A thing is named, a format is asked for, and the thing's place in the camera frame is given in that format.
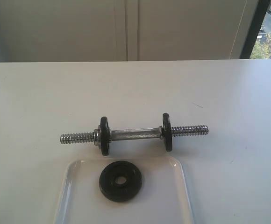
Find white rectangular tray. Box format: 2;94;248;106
54;156;194;224

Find chrome dumbbell bar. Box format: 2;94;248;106
60;125;209;144

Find black window frame post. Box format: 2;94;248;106
239;0;271;59

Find black weight plate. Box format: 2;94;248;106
100;116;111;156
99;161;142;203
162;113;172;152

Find chrome spinlock collar nut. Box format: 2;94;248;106
93;125;101;149

